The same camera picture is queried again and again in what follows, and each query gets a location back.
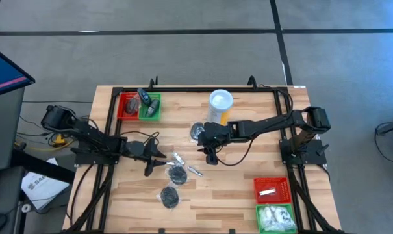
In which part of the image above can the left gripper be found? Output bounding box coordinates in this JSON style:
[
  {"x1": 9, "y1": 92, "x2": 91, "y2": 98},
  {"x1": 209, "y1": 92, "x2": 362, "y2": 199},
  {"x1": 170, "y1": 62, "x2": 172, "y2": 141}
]
[{"x1": 142, "y1": 138, "x2": 168, "y2": 178}]

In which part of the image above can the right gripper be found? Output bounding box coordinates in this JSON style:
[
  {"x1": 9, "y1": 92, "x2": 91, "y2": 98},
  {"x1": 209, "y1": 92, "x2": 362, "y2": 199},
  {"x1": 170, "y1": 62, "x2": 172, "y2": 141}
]
[{"x1": 197, "y1": 122, "x2": 233, "y2": 166}]

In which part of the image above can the cotton swab bag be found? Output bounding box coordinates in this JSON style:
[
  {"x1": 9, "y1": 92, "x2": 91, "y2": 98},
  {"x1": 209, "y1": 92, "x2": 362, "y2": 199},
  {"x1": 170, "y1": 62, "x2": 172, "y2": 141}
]
[
  {"x1": 270, "y1": 205, "x2": 297, "y2": 231},
  {"x1": 259, "y1": 206, "x2": 278, "y2": 231}
]

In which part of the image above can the green plastic basket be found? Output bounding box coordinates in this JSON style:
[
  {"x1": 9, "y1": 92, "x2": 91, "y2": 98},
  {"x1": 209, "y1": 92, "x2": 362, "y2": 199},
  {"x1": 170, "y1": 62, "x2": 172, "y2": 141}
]
[
  {"x1": 138, "y1": 92, "x2": 163, "y2": 122},
  {"x1": 255, "y1": 203, "x2": 298, "y2": 234}
]

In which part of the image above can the white wipes canister yellow label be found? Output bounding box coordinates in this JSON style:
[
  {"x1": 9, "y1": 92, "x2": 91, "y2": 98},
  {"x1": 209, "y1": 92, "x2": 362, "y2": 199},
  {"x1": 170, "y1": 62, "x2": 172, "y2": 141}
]
[{"x1": 206, "y1": 88, "x2": 234, "y2": 127}]

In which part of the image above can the red plastic basket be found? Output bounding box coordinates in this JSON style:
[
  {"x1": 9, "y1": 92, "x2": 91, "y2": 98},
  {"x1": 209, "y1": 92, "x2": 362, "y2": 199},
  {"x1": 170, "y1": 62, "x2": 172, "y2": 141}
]
[
  {"x1": 116, "y1": 92, "x2": 142, "y2": 121},
  {"x1": 253, "y1": 176, "x2": 294, "y2": 206}
]

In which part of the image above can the black metal bar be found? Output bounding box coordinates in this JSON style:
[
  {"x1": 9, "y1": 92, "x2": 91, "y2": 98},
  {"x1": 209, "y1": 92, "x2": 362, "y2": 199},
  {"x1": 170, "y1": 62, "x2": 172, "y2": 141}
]
[{"x1": 10, "y1": 148, "x2": 76, "y2": 185}]

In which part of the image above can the white paper booklet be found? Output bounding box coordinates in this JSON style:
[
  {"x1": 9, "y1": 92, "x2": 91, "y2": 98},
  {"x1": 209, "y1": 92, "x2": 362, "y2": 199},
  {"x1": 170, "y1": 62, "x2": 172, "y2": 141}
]
[{"x1": 20, "y1": 157, "x2": 71, "y2": 211}]

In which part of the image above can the dark grey desk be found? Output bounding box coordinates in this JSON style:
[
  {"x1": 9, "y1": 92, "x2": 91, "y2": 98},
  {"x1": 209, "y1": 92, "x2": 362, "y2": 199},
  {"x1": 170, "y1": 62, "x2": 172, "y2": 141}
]
[{"x1": 0, "y1": 165, "x2": 23, "y2": 234}]

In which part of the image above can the computer monitor blue screen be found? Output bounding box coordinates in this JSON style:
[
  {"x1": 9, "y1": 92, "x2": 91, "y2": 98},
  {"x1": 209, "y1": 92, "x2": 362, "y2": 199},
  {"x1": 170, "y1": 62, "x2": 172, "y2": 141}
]
[{"x1": 0, "y1": 43, "x2": 36, "y2": 100}]

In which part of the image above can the grey metal stand foot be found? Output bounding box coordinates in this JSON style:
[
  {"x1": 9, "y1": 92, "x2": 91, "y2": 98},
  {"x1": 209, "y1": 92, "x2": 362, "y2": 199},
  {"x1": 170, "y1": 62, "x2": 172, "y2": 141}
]
[{"x1": 375, "y1": 116, "x2": 393, "y2": 137}]

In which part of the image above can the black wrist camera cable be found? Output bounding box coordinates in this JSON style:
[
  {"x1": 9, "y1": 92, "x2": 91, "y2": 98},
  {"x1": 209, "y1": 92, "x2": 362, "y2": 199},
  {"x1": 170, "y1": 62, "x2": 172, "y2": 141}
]
[
  {"x1": 120, "y1": 130, "x2": 160, "y2": 147},
  {"x1": 214, "y1": 135, "x2": 259, "y2": 167}
]

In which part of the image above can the black aluminium table frame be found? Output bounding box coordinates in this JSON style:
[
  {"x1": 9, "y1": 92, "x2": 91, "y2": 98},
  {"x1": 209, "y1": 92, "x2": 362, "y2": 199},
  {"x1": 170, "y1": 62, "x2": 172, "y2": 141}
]
[{"x1": 62, "y1": 75, "x2": 345, "y2": 234}]

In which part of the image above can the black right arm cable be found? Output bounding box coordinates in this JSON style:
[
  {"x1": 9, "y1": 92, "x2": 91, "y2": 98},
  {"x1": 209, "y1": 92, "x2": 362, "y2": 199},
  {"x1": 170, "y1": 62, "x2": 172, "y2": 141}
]
[{"x1": 259, "y1": 83, "x2": 294, "y2": 113}]

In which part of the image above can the yellow floor cable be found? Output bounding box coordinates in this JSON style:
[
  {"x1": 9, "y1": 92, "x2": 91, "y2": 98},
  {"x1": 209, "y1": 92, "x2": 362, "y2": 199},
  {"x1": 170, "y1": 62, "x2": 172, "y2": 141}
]
[{"x1": 14, "y1": 117, "x2": 74, "y2": 152}]

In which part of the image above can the black floor cable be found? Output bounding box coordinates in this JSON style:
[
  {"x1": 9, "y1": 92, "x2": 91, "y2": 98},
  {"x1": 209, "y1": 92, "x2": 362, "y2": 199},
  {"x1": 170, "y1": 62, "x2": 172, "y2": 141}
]
[
  {"x1": 22, "y1": 99, "x2": 93, "y2": 105},
  {"x1": 373, "y1": 122, "x2": 393, "y2": 165}
]

